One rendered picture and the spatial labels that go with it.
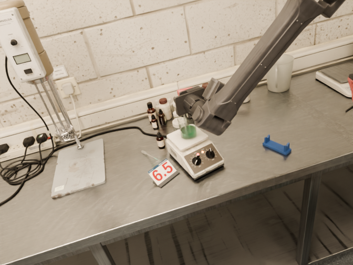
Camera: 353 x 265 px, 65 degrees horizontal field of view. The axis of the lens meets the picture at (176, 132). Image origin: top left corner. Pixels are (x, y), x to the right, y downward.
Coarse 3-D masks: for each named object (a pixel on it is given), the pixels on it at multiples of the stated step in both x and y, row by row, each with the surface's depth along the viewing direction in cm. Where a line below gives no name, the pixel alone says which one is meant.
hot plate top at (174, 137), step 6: (174, 132) 105; (198, 132) 102; (168, 138) 103; (174, 138) 102; (180, 138) 101; (198, 138) 99; (204, 138) 99; (174, 144) 99; (180, 144) 98; (186, 144) 98; (192, 144) 97; (180, 150) 96
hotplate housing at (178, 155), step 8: (168, 144) 104; (200, 144) 99; (208, 144) 99; (176, 152) 99; (184, 152) 97; (176, 160) 103; (184, 160) 96; (184, 168) 98; (208, 168) 95; (216, 168) 97; (192, 176) 94; (200, 176) 95
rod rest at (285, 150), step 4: (268, 136) 102; (264, 140) 103; (268, 140) 103; (264, 144) 103; (268, 144) 102; (272, 144) 102; (276, 144) 102; (280, 144) 101; (288, 144) 97; (272, 148) 101; (276, 148) 100; (280, 148) 99; (284, 148) 97; (288, 148) 98; (280, 152) 99; (284, 152) 97; (288, 152) 98
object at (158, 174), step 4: (164, 164) 99; (168, 164) 100; (156, 168) 98; (160, 168) 98; (164, 168) 99; (168, 168) 99; (172, 168) 100; (152, 172) 97; (156, 172) 97; (160, 172) 98; (164, 172) 98; (168, 172) 98; (152, 176) 96; (156, 176) 96; (160, 176) 97; (164, 176) 97; (156, 180) 96; (160, 180) 96
